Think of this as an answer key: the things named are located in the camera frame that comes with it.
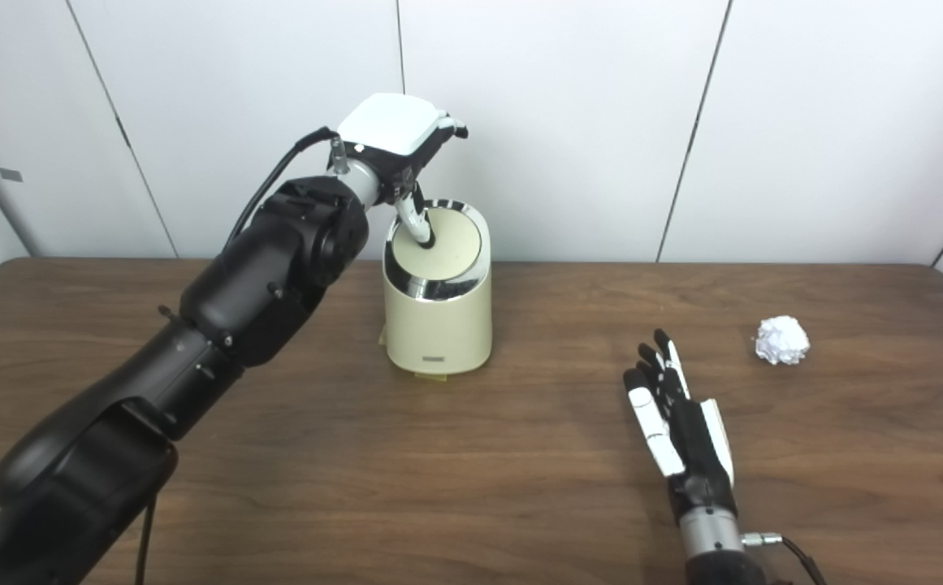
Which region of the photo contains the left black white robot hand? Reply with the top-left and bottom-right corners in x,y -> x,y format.
329,93 -> 469,249

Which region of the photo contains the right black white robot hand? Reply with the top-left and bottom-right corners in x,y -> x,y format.
623,328 -> 738,525

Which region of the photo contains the white paper ball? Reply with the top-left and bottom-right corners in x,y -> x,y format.
755,315 -> 811,366

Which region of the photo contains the cream round bin lid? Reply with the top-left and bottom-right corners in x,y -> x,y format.
388,207 -> 483,281

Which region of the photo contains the cream-colored trash bin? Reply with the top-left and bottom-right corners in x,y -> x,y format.
380,200 -> 494,377

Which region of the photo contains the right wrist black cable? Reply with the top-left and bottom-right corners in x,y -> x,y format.
743,532 -> 829,585

